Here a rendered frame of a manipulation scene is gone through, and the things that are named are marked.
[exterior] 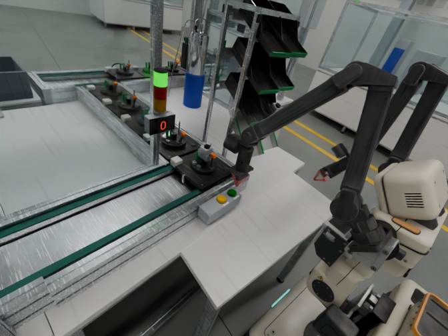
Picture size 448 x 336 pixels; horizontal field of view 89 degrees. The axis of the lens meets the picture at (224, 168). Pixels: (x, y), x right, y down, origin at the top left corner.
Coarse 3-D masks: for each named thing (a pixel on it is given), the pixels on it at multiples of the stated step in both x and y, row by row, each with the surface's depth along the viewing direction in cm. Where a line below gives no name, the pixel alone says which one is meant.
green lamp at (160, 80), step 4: (156, 72) 80; (156, 76) 81; (160, 76) 81; (164, 76) 82; (156, 80) 82; (160, 80) 82; (164, 80) 82; (156, 84) 83; (160, 84) 83; (164, 84) 83
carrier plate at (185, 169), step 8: (184, 160) 116; (216, 160) 122; (176, 168) 111; (184, 168) 111; (192, 176) 108; (200, 176) 109; (208, 176) 110; (216, 176) 111; (224, 176) 112; (200, 184) 104; (208, 184) 105
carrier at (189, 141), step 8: (176, 128) 140; (160, 136) 129; (168, 136) 127; (176, 136) 124; (160, 144) 123; (168, 144) 121; (176, 144) 123; (184, 144) 125; (160, 152) 117; (168, 152) 119; (176, 152) 120; (184, 152) 122; (192, 152) 125; (168, 160) 114
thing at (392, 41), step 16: (352, 16) 381; (368, 16) 365; (384, 16) 349; (400, 16) 335; (416, 16) 323; (336, 32) 406; (352, 32) 387; (368, 32) 370; (384, 32) 354; (400, 32) 340; (416, 32) 327; (432, 32) 315; (336, 48) 412; (352, 48) 393; (368, 48) 376; (384, 48) 360; (400, 48) 345; (416, 48) 331; (432, 48) 319; (336, 64) 419; (384, 64) 365; (400, 64) 350; (400, 80) 355; (416, 96) 345
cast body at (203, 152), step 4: (200, 148) 109; (204, 148) 108; (208, 148) 107; (212, 148) 109; (200, 152) 110; (204, 152) 108; (208, 152) 108; (200, 156) 111; (204, 156) 109; (208, 156) 108; (204, 160) 110; (208, 160) 110
